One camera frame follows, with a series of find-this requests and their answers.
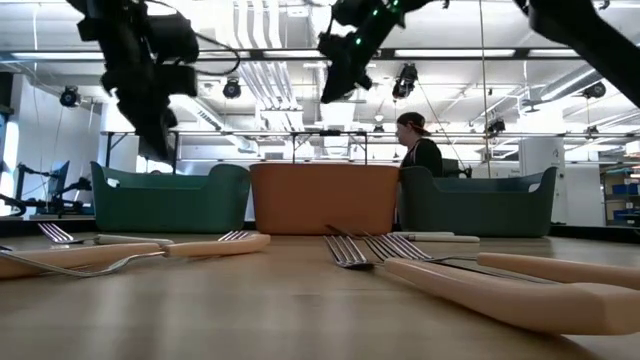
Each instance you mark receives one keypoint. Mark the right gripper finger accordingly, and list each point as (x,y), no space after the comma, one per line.
(345,75)

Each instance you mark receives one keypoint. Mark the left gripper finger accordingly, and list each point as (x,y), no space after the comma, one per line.
(155,140)

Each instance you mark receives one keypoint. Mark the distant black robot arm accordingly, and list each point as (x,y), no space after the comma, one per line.
(55,205)

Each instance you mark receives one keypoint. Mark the monitor on arm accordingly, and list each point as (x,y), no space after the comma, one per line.
(59,175)

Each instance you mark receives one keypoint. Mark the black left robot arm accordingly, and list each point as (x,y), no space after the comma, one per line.
(170,37)

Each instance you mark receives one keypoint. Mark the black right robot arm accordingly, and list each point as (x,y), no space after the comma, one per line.
(590,40)

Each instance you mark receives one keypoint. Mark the black ceiling fixture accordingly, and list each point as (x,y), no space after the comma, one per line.
(231,89)
(495,126)
(70,96)
(594,90)
(405,82)

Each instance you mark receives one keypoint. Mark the green plastic bin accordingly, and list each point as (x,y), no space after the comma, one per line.
(170,205)

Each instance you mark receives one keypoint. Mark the person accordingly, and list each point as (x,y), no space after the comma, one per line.
(425,155)

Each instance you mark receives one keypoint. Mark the orange plastic bin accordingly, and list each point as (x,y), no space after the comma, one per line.
(325,200)

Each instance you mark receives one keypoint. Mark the thin vertical pole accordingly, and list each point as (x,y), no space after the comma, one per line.
(483,100)

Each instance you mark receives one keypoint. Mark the black monitor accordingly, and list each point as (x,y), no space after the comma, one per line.
(450,169)

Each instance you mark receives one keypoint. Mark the teal plastic bin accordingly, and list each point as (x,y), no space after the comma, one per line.
(475,210)

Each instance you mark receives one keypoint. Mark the white cabinet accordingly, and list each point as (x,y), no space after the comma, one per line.
(542,170)

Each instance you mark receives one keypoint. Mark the shelf with blue bins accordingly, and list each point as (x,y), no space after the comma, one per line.
(622,195)

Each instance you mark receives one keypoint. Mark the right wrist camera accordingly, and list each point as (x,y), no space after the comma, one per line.
(334,45)

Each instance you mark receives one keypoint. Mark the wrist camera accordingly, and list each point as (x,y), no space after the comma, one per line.
(334,45)
(179,80)

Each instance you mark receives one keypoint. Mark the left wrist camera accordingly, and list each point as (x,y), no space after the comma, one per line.
(179,80)

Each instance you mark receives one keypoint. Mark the silver ceiling duct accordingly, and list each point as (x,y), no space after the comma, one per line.
(311,30)

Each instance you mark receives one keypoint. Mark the black aluminium table frame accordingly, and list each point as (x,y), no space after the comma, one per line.
(50,227)

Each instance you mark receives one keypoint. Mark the black overhead frame beam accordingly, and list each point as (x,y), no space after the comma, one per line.
(522,54)

